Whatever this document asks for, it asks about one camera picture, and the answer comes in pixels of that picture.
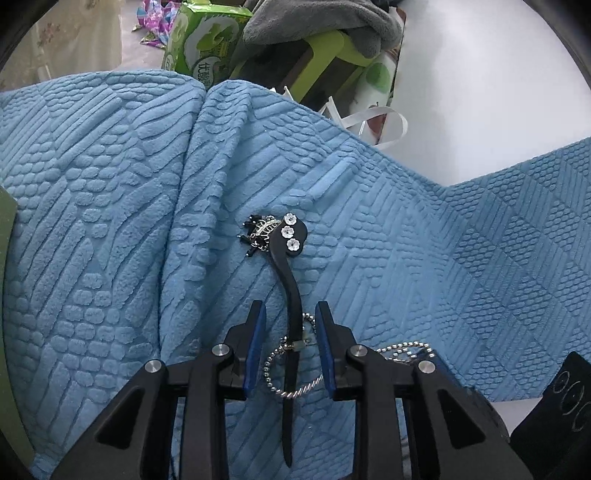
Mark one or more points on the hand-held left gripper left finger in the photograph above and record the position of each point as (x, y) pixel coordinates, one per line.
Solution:
(256, 350)

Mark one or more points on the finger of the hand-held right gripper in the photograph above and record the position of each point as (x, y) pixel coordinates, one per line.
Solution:
(485, 429)

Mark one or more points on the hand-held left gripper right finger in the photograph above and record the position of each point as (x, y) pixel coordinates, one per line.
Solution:
(324, 350)

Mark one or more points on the black flower hair stick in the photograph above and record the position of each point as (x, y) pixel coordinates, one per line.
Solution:
(293, 295)

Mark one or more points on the green white cardboard box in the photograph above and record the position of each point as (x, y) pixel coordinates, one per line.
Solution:
(5, 217)

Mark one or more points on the black crown brooch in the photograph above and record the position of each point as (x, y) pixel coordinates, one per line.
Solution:
(261, 233)

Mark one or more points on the blue quilted sofa cover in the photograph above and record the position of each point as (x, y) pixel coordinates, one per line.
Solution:
(115, 207)

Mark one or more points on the white paper bag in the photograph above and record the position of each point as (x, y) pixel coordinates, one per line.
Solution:
(376, 87)

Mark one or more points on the green plastic stool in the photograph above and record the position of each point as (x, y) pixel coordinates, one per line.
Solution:
(328, 50)

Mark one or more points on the green printed bag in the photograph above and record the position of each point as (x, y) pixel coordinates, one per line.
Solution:
(203, 41)

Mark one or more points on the grey fleece cloth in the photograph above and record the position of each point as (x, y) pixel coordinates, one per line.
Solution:
(318, 21)

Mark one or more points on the pile of colourful packets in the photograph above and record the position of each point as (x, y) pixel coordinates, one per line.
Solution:
(157, 18)

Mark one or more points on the cream cloth covered table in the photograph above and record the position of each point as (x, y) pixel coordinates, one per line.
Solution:
(69, 37)

